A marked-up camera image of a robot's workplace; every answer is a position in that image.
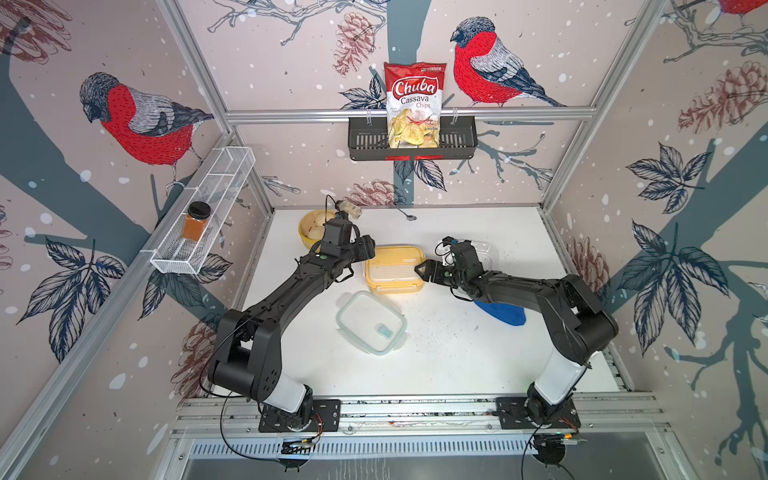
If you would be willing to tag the aluminium mounting rail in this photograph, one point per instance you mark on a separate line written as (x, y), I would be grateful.
(358, 416)

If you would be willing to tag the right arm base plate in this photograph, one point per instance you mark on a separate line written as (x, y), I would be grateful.
(522, 413)

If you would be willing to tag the left white bun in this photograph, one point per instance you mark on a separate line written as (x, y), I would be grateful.
(316, 231)

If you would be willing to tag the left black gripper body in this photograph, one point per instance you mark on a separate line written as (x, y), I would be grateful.
(357, 251)

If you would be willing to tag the metal spoon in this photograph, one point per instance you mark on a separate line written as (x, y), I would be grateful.
(408, 216)

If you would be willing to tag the yellow bamboo steamer basket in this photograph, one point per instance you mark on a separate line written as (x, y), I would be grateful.
(308, 220)

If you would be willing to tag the black wall basket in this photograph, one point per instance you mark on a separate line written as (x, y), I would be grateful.
(377, 140)

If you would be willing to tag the yellow lunch box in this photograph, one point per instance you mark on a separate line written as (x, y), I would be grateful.
(392, 269)

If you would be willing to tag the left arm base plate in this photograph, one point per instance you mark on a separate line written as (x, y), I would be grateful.
(318, 415)

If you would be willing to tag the orange jar black lid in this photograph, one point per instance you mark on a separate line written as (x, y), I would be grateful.
(197, 215)

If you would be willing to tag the red cassava chips bag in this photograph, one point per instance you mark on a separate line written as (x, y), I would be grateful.
(413, 103)

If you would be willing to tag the clear lunch box lid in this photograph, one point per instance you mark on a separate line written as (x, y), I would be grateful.
(372, 323)

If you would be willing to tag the blue cleaning cloth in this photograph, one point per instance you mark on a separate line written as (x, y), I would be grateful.
(508, 314)

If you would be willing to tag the clear plastic lunch box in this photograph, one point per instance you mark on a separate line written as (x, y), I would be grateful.
(483, 252)

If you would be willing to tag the small spice jar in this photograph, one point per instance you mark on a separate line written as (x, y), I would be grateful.
(352, 210)

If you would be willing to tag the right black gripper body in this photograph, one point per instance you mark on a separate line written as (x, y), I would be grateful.
(459, 278)

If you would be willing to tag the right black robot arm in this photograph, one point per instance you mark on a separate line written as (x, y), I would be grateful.
(578, 324)

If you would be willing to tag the white wire shelf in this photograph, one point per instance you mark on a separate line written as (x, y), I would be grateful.
(186, 246)

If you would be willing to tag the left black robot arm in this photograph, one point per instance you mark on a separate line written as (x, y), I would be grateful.
(247, 356)

